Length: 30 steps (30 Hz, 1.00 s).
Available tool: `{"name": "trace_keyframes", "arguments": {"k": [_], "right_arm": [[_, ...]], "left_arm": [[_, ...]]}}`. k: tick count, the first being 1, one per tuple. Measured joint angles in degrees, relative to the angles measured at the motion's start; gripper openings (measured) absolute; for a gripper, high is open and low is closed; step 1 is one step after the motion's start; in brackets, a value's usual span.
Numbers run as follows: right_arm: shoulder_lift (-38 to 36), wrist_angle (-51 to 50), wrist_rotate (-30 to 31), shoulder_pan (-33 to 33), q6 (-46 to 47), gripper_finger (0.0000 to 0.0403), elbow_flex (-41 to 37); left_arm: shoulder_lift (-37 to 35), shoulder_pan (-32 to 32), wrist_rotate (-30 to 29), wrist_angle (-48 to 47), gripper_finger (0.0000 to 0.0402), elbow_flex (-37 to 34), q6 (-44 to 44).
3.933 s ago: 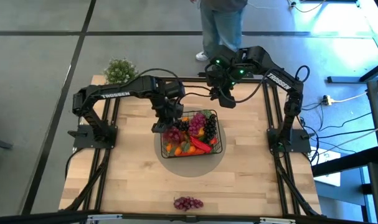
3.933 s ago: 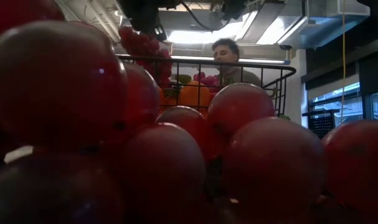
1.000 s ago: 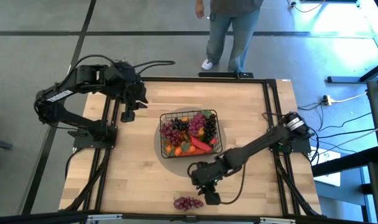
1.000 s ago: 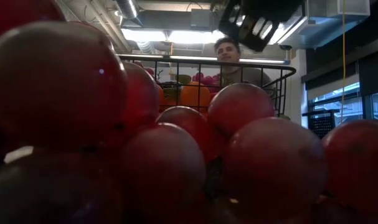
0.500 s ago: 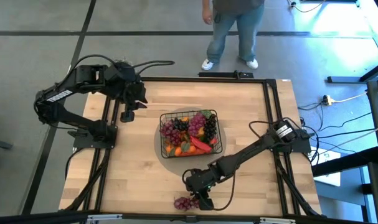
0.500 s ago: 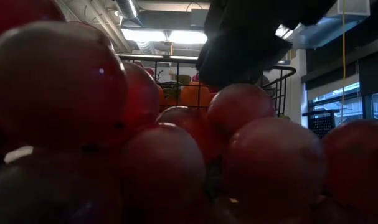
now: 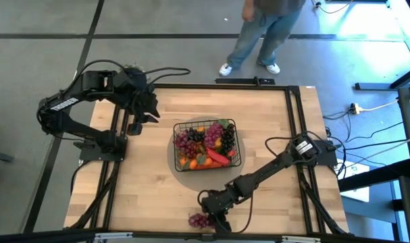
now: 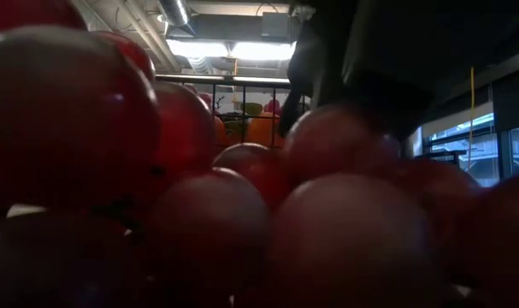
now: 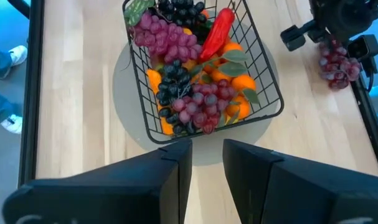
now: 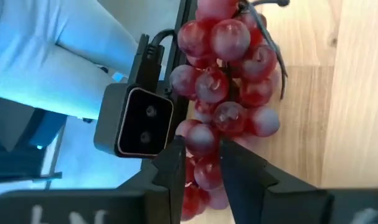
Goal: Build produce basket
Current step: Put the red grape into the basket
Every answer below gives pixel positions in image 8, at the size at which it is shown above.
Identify red grapes with green leaf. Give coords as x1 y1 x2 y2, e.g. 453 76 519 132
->
262 98 282 115

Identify oranges cluster with leaves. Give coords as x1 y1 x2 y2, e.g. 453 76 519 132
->
240 101 286 150
214 115 233 149

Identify yellow hanging cable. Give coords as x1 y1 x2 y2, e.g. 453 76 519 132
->
467 66 476 163

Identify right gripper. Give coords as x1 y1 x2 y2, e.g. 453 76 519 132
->
277 0 461 143

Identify bright ceiling light panel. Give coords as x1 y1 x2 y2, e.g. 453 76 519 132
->
164 38 298 61

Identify purple-red grapes bunch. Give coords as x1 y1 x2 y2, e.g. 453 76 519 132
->
0 0 519 308

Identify round silver ventilation duct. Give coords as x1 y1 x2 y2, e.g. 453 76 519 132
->
158 0 198 35

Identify black wire basket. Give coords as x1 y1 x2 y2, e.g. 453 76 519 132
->
154 73 311 149

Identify grey ceiling unit box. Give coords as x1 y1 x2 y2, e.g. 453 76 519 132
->
261 11 301 42

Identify red grapes bunch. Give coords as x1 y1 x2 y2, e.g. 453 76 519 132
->
184 84 214 110

